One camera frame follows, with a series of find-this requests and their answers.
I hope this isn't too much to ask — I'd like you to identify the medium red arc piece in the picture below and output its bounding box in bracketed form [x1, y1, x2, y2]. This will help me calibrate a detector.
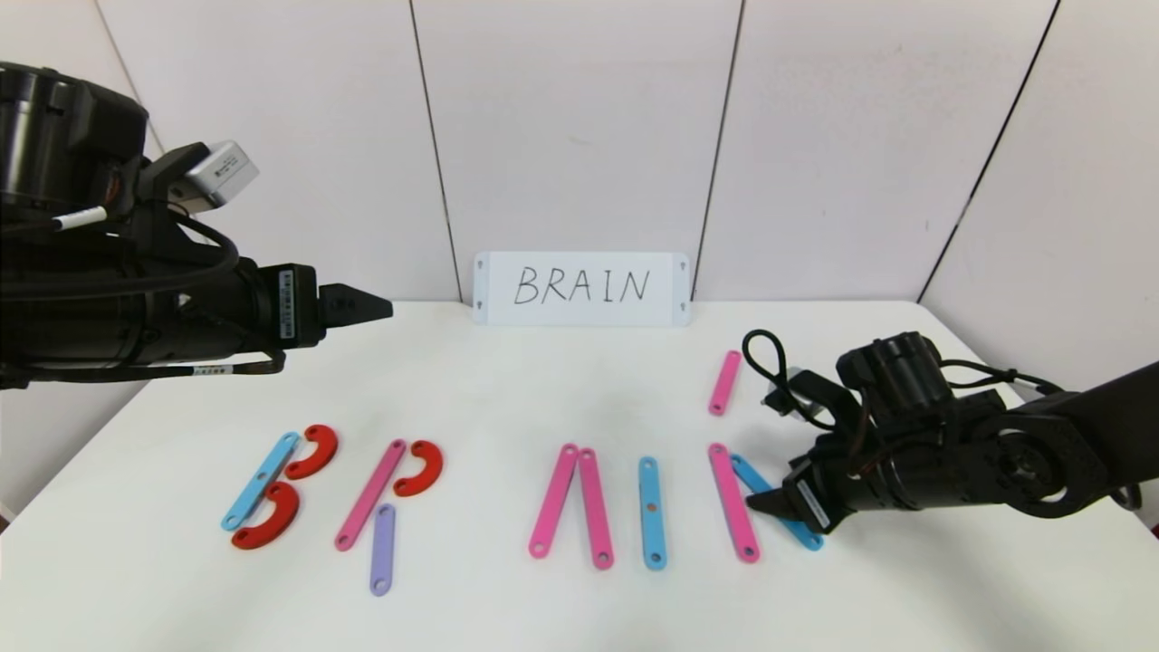
[284, 425, 340, 481]

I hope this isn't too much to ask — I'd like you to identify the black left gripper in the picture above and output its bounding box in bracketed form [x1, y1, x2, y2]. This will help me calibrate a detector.
[192, 256, 394, 355]

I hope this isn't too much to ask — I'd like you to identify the long plain blue bar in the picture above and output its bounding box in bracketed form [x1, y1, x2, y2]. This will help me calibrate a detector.
[222, 432, 302, 532]

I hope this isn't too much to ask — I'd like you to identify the black looped camera cable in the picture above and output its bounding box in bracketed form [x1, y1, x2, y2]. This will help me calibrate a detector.
[742, 330, 820, 422]

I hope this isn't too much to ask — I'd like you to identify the long blue bar orange dot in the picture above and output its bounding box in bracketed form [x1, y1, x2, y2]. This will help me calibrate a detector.
[637, 456, 668, 571]

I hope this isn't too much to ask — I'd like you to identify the short purple bar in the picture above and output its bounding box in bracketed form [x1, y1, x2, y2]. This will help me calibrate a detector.
[369, 504, 398, 598]

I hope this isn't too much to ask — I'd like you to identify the short blue bar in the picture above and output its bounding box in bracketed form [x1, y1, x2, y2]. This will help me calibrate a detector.
[730, 454, 825, 551]

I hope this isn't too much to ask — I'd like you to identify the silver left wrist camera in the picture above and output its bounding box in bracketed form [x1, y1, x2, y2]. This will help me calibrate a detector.
[168, 140, 260, 214]

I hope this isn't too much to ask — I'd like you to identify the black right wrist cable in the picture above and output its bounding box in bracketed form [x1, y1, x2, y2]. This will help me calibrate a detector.
[942, 360, 1065, 401]

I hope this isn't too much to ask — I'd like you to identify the small red arc piece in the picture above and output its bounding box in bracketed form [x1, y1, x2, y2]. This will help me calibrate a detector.
[393, 440, 445, 498]

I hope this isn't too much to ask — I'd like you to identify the short pink bar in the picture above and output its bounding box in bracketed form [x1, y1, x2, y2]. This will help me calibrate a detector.
[707, 350, 742, 417]

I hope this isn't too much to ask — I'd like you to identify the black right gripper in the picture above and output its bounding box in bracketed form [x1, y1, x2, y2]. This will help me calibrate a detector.
[745, 437, 890, 535]

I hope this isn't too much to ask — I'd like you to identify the large red arc piece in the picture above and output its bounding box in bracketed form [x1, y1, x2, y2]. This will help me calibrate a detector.
[231, 481, 302, 551]

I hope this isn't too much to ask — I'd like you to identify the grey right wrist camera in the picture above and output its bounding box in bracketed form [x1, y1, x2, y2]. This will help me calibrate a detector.
[765, 367, 845, 427]

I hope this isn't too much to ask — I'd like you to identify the white sign card reading BRAIN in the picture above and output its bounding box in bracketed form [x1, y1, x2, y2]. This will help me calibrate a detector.
[473, 253, 691, 328]

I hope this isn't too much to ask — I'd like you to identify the long pink bar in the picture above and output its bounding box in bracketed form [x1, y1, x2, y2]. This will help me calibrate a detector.
[528, 443, 580, 560]
[707, 443, 761, 564]
[334, 439, 408, 552]
[578, 447, 616, 571]

